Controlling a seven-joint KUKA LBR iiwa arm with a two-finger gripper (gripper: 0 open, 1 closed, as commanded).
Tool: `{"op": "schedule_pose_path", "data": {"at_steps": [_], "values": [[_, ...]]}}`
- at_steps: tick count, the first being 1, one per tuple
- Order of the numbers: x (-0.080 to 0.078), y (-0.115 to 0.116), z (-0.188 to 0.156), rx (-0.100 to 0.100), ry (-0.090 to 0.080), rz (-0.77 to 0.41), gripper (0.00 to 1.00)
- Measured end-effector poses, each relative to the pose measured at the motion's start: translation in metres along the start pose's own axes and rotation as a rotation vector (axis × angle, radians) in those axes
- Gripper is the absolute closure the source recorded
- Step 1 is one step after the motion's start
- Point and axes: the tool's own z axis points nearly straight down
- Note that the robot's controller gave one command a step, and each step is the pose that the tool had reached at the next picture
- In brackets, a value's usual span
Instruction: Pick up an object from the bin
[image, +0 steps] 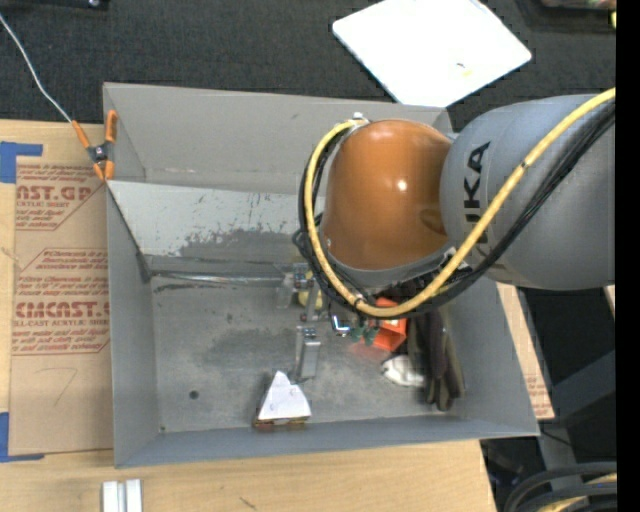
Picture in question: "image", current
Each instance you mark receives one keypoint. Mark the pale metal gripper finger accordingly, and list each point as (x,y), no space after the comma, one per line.
(287,295)
(309,357)

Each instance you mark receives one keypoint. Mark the yellow round thing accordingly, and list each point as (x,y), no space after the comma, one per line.
(302,299)

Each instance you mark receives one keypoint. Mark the white triangular packet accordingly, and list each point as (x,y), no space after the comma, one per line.
(282,400)

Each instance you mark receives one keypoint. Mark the orange box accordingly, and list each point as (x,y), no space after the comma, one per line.
(388,340)

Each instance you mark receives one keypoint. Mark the white cloth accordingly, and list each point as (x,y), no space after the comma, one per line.
(400,372)

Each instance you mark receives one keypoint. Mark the grey metal bin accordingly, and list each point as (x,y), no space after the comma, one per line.
(200,325)

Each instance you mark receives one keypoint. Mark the brown cardboard board red print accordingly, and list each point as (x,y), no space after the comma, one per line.
(60,300)

